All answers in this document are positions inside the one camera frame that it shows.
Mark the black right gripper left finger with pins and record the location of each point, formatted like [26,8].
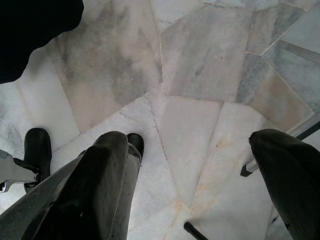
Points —
[75,195]

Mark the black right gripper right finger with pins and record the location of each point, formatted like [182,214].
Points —
[295,187]

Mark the black tripod stand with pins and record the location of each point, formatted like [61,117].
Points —
[250,169]

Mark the black robot left foot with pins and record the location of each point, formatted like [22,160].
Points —
[37,145]

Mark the black robot foot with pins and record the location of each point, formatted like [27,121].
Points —
[136,142]
[37,145]

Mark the grey robot left leg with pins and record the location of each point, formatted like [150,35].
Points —
[15,170]

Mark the black robot right foot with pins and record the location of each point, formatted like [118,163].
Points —
[136,142]

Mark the black round rod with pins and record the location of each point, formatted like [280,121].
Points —
[192,230]

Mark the navy blue garment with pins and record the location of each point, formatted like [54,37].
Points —
[30,32]

